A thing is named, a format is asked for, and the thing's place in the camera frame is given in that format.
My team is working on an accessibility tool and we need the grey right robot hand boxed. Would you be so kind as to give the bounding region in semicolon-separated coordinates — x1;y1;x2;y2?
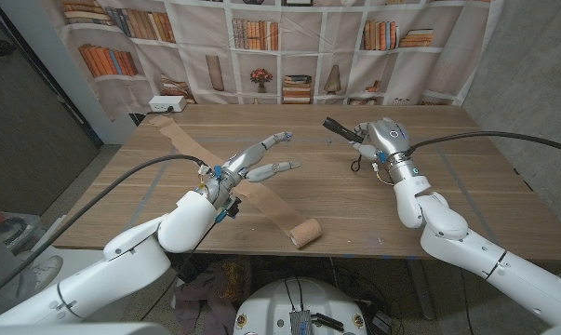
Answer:
352;116;411;171

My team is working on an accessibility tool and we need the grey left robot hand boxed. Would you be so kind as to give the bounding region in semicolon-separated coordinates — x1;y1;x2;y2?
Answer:
200;131;302;210

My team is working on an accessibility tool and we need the black cylinder with lanyard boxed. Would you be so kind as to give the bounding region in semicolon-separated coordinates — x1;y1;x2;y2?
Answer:
322;115;366;173

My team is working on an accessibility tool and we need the tan adhesive wrap roll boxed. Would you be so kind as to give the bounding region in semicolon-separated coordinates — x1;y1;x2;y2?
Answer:
148;114;324;249

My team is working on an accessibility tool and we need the white power strip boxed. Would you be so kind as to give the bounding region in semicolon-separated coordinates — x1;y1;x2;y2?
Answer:
148;95;188;114

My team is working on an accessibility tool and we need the printed bookshelf backdrop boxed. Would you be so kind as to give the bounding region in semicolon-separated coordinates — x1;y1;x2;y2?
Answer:
40;0;507;123

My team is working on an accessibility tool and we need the purple cloth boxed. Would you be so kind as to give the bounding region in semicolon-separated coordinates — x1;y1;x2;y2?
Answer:
171;258;253;335

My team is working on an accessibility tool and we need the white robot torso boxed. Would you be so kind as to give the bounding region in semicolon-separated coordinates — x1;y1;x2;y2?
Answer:
232;277;368;335

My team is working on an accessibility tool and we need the grey table leg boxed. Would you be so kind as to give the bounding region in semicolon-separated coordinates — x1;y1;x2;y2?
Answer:
407;259;437;321

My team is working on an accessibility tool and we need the grey finned device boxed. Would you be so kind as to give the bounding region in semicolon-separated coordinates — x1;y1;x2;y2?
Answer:
288;310;314;335

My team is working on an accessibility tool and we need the white shoe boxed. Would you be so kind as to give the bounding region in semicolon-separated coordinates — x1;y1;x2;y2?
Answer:
17;254;64;299

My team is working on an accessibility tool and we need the dark wooden door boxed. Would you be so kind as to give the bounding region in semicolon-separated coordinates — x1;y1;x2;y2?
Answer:
0;4;100;216

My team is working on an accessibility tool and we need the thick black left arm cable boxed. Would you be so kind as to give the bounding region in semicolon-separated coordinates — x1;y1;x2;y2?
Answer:
0;154;209;303

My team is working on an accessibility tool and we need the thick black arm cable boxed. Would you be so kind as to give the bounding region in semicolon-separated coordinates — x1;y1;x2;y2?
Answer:
0;154;209;303
403;130;561;158

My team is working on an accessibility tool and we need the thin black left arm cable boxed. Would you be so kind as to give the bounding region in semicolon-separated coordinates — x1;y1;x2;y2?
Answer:
140;218;220;322

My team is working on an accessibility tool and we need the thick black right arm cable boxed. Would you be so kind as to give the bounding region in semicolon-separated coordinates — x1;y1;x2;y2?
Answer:
403;130;561;158

